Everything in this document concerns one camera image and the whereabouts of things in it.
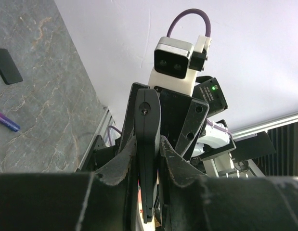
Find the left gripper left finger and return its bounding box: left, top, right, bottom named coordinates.
left=0, top=138, right=138, bottom=231

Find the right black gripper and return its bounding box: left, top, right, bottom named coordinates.
left=118, top=82, right=209, bottom=161

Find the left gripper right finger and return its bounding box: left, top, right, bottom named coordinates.
left=159, top=137, right=298, bottom=231

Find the black battery cover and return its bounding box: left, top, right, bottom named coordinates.
left=0, top=48, right=23, bottom=85

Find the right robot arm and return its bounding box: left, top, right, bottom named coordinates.
left=160, top=91, right=282, bottom=176

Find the purple blue battery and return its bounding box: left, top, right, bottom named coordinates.
left=0, top=112, right=20, bottom=132

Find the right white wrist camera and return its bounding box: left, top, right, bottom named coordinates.
left=148, top=36, right=211, bottom=96

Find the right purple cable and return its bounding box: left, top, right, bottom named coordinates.
left=167, top=8, right=213, bottom=39

